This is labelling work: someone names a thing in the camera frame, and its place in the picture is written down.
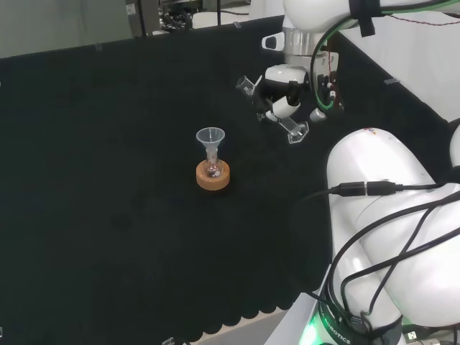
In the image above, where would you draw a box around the black cloth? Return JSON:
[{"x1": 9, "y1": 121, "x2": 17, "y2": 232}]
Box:
[{"x1": 0, "y1": 16, "x2": 454, "y2": 343}]

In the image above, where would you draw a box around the black usb cable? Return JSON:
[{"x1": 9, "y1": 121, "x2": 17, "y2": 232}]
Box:
[{"x1": 293, "y1": 181, "x2": 460, "y2": 216}]

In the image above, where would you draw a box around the clear graduated cylinder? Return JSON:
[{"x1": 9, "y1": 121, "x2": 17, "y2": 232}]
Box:
[{"x1": 236, "y1": 75, "x2": 310, "y2": 145}]

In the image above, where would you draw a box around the green and black cable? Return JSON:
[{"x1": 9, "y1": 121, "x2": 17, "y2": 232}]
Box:
[{"x1": 310, "y1": 0, "x2": 460, "y2": 111}]

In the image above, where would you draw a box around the black metal post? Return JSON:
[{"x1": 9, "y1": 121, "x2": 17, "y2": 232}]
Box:
[{"x1": 137, "y1": 0, "x2": 162, "y2": 37}]

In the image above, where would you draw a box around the clear round-bottom flask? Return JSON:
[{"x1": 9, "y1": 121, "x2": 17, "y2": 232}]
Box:
[{"x1": 203, "y1": 149, "x2": 222, "y2": 180}]

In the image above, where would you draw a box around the thin red cable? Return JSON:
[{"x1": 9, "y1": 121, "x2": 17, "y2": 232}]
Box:
[{"x1": 390, "y1": 13, "x2": 460, "y2": 28}]

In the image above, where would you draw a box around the black arm strap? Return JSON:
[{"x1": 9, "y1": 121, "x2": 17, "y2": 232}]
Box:
[{"x1": 347, "y1": 0, "x2": 377, "y2": 38}]

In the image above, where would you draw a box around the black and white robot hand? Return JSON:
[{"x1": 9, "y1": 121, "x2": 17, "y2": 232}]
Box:
[{"x1": 251, "y1": 63, "x2": 311, "y2": 122}]

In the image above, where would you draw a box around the cork ring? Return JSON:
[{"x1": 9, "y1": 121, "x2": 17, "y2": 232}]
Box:
[{"x1": 195, "y1": 160, "x2": 231, "y2": 193}]

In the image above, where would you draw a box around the metal wrist camera mount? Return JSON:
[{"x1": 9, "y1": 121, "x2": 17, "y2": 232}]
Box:
[{"x1": 310, "y1": 52, "x2": 341, "y2": 124}]

